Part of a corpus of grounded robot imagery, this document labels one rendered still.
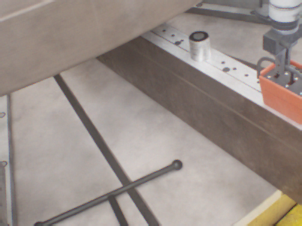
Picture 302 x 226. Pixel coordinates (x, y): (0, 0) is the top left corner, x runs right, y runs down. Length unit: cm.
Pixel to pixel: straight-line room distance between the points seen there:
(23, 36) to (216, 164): 92
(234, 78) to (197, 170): 43
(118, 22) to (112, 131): 67
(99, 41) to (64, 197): 69
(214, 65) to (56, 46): 60
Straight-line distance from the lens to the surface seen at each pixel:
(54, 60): 149
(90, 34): 149
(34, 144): 212
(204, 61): 170
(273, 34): 122
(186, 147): 189
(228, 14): 266
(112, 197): 173
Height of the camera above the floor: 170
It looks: 42 degrees down
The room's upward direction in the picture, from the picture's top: 12 degrees counter-clockwise
